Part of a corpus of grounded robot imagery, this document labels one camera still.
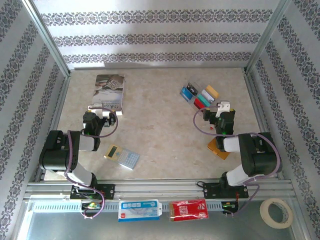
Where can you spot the orange card holder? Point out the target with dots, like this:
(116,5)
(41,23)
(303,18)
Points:
(213,146)

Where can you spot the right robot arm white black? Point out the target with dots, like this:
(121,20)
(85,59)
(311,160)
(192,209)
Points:
(260,155)

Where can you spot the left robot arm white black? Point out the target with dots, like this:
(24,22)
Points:
(57,155)

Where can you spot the red credit card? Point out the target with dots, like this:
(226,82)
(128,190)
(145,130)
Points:
(200,104)

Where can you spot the teal credit card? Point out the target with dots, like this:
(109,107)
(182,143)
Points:
(205,100)

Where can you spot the white credit card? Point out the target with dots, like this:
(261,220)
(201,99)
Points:
(208,95)

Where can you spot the gold credit card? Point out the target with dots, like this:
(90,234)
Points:
(213,91)

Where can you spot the clear plastic card organiser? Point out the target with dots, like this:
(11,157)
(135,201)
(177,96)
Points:
(200,88)

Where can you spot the blue credit card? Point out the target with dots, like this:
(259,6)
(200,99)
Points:
(187,94)

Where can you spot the black credit card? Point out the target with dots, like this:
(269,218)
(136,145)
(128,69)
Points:
(192,88)

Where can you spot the paperback book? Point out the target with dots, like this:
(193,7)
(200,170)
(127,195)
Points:
(110,87)

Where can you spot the gold and silver calculator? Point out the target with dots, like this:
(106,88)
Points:
(122,156)

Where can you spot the small circuit board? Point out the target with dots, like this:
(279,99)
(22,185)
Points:
(91,205)
(228,205)

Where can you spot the blue and white packet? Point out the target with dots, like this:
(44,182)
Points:
(138,210)

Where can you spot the red packet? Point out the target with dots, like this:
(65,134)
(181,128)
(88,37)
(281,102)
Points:
(188,210)

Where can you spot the masking tape roll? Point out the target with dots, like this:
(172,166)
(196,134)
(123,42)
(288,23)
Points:
(263,211)

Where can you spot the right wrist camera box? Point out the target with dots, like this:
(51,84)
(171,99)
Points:
(223,107)

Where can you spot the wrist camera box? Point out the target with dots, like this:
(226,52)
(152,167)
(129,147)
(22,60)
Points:
(223,107)
(95,108)

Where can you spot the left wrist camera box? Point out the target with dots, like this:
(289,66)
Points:
(95,108)

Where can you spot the aluminium side rail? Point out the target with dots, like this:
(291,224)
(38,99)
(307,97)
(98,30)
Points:
(59,107)
(253,95)

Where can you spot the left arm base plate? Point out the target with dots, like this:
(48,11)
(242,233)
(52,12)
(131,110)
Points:
(108,191)

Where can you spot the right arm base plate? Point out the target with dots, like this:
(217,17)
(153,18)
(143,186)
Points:
(211,191)

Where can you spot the aluminium mounting rail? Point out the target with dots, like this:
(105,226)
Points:
(160,187)

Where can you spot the aluminium frame post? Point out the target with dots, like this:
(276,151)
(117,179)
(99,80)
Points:
(48,40)
(266,37)

